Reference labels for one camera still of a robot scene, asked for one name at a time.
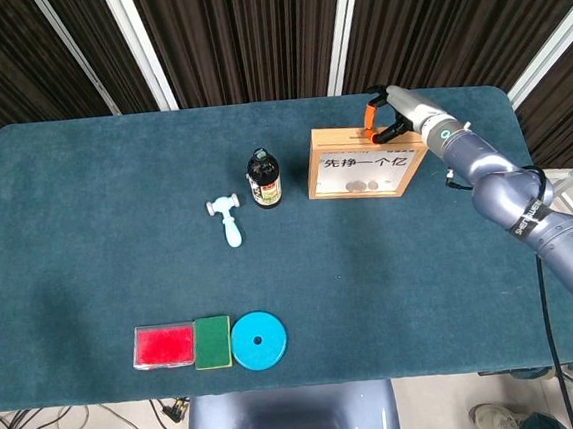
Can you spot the white shoe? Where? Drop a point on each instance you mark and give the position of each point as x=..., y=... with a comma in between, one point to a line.
x=490, y=417

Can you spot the black power plug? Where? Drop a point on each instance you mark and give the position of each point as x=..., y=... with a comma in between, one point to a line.
x=175, y=411

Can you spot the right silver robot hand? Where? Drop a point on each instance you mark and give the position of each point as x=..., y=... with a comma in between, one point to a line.
x=415, y=108

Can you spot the dark brown pleated curtain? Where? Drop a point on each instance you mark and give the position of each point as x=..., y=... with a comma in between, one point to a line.
x=251, y=37

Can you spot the thin grey frame post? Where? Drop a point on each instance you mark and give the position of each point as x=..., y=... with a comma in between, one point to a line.
x=77, y=57

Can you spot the teal tablecloth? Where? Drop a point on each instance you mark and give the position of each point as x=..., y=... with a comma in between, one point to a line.
x=116, y=214

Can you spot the wooden coin bank box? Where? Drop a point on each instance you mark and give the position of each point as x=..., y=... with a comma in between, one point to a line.
x=340, y=142

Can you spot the white frame post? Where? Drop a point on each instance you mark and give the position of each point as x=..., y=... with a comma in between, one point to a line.
x=345, y=28
x=548, y=46
x=142, y=51

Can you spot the red pad clear box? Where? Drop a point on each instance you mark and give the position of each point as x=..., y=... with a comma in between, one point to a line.
x=165, y=346

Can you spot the light blue toy hammer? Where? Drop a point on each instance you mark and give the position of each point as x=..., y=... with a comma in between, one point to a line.
x=231, y=232

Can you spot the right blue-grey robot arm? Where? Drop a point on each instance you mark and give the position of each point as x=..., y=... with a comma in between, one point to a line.
x=499, y=176

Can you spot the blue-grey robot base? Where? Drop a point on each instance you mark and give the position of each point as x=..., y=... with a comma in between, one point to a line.
x=284, y=415

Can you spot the blue disc with hole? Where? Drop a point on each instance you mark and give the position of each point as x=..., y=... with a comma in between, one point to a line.
x=268, y=349

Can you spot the green yellow sponge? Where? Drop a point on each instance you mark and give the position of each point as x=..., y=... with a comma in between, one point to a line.
x=212, y=342

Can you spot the dark tea bottle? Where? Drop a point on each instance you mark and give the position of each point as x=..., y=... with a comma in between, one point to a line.
x=265, y=186

